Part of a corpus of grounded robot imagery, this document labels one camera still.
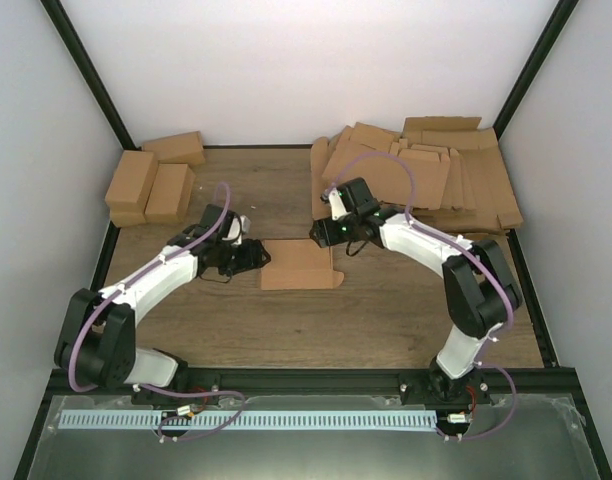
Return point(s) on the black left frame post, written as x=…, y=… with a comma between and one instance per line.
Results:
x=75, y=47

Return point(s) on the folded cardboard box left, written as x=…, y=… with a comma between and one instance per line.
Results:
x=132, y=182

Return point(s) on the black right frame post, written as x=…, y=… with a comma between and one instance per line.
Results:
x=548, y=37

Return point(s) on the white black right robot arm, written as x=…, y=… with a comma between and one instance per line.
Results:
x=481, y=292

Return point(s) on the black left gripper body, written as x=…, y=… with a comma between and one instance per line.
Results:
x=232, y=262

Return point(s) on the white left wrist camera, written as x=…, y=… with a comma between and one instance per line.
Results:
x=239, y=227

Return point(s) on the light blue slotted cable duct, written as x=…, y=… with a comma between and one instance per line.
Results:
x=390, y=420

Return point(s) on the folded cardboard box back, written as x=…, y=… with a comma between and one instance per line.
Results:
x=186, y=148

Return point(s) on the folded cardboard box middle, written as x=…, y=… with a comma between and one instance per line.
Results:
x=170, y=194

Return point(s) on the stack of flat cardboard blanks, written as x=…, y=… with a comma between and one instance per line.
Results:
x=449, y=169

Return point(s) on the folded cardboard box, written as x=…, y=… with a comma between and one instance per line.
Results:
x=186, y=148
x=170, y=194
x=132, y=182

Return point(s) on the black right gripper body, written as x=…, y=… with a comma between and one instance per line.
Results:
x=338, y=237

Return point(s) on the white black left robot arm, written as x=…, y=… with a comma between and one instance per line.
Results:
x=97, y=343

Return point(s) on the brown cardboard box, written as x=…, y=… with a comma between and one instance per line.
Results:
x=298, y=264

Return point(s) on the black frame post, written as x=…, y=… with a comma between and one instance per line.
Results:
x=548, y=37
x=75, y=47

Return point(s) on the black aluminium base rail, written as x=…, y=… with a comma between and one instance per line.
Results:
x=411, y=386

